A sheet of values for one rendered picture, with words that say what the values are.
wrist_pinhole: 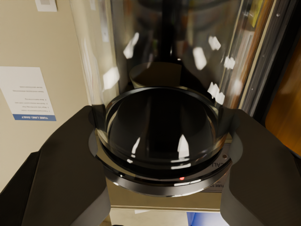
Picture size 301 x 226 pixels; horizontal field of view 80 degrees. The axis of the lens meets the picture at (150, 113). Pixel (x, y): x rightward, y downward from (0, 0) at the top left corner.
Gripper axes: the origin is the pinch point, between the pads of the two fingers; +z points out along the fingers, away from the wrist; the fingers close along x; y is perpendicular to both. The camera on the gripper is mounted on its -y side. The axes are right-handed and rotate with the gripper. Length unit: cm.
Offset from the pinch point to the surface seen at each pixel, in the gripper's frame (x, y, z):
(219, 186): 12.1, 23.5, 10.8
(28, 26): -48, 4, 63
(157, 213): 1, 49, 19
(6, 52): -60, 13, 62
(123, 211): -9, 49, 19
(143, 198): -2.2, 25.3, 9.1
